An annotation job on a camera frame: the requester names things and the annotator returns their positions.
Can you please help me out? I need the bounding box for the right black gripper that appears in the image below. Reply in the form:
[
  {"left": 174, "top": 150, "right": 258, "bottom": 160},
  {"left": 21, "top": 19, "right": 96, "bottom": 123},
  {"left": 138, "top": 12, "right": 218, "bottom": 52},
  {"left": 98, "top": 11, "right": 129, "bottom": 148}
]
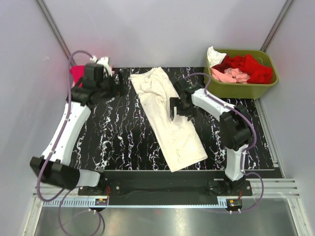
[{"left": 169, "top": 97, "right": 197, "bottom": 121}]

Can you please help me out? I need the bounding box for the cream white t shirt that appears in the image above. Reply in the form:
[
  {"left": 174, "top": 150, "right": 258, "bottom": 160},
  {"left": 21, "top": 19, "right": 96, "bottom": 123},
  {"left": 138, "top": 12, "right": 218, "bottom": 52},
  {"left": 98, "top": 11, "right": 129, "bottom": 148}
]
[{"left": 129, "top": 67, "right": 208, "bottom": 172}]

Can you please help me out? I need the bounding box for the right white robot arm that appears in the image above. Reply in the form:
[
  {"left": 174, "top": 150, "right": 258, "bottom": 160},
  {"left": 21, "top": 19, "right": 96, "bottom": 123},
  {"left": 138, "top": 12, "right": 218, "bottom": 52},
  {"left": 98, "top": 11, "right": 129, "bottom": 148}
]
[{"left": 169, "top": 80, "right": 254, "bottom": 195}]

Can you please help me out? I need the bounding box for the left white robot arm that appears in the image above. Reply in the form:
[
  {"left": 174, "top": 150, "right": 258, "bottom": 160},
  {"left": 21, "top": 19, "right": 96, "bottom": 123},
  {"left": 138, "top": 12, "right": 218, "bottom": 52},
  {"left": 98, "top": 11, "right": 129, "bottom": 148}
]
[{"left": 30, "top": 56, "right": 124, "bottom": 195}]

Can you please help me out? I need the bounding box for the folded magenta t shirt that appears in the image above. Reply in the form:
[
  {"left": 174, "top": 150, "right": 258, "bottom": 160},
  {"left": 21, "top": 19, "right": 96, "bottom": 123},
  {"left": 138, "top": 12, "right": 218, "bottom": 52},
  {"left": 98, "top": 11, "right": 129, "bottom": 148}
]
[{"left": 70, "top": 65, "right": 84, "bottom": 87}]

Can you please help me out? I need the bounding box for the olive green plastic bin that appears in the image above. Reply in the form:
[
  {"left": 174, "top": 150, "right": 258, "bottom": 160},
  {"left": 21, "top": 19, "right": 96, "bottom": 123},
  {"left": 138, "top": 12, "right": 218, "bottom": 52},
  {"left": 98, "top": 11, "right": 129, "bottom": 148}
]
[{"left": 204, "top": 48, "right": 279, "bottom": 99}]

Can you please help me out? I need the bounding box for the dark red cloth in bin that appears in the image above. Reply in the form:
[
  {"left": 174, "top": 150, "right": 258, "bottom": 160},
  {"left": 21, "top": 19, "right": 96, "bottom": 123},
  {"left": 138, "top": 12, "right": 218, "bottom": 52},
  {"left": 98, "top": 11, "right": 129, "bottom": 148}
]
[{"left": 212, "top": 55, "right": 231, "bottom": 73}]

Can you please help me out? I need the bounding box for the pink cloth in bin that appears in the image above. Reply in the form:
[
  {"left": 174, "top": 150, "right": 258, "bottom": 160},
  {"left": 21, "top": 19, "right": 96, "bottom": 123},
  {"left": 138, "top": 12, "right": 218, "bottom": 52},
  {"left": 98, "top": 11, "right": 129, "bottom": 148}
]
[{"left": 211, "top": 68, "right": 250, "bottom": 84}]

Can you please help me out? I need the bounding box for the white cloth in bin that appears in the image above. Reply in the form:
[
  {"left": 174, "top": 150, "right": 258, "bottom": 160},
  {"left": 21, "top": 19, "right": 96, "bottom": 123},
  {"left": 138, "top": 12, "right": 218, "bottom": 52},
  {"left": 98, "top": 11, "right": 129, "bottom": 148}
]
[{"left": 207, "top": 46, "right": 227, "bottom": 68}]

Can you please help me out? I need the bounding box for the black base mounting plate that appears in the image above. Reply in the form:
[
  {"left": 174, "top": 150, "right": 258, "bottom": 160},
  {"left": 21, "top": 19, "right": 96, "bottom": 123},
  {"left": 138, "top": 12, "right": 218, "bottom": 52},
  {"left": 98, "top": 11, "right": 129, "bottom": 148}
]
[{"left": 48, "top": 169, "right": 284, "bottom": 206}]

